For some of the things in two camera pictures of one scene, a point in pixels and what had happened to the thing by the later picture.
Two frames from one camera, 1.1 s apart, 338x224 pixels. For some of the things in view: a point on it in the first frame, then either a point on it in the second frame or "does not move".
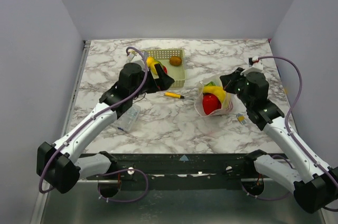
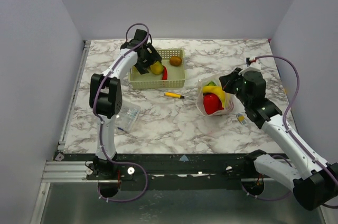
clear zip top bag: x=212 y=98 does not move
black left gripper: x=163 y=82 -> x=153 y=57
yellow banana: x=216 y=90 does not move
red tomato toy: x=210 y=102 does not move
